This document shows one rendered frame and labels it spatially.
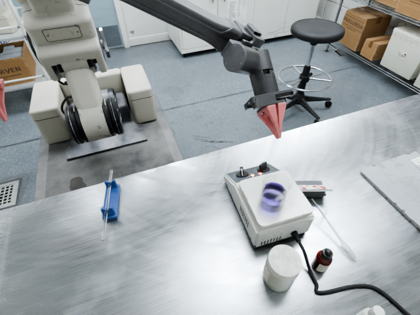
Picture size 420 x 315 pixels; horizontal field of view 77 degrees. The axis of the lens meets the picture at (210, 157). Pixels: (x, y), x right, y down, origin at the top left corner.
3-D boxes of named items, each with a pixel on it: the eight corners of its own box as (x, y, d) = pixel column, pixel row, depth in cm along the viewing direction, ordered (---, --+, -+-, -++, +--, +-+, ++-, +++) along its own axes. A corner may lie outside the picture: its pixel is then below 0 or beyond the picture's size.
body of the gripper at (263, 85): (296, 95, 59) (287, 64, 59) (254, 104, 57) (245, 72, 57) (284, 104, 65) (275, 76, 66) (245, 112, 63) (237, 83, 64)
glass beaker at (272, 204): (260, 218, 52) (266, 194, 46) (254, 195, 56) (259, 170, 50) (290, 215, 52) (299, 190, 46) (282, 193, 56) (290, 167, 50)
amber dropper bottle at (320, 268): (307, 262, 54) (317, 246, 49) (319, 256, 55) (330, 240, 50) (317, 275, 52) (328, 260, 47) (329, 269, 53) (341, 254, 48)
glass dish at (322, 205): (328, 210, 63) (331, 205, 61) (320, 227, 60) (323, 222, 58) (305, 199, 65) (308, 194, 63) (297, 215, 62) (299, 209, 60)
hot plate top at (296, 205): (237, 183, 59) (237, 180, 58) (285, 170, 61) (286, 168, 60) (259, 230, 51) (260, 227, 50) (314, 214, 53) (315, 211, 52)
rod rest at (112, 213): (107, 187, 68) (102, 178, 66) (120, 185, 69) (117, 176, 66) (102, 220, 61) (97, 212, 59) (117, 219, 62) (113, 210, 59)
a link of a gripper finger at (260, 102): (295, 133, 58) (284, 92, 58) (265, 140, 56) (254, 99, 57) (282, 139, 64) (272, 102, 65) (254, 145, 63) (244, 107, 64)
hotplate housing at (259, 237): (222, 180, 69) (223, 159, 64) (268, 169, 72) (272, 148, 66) (257, 260, 54) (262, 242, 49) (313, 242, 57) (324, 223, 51)
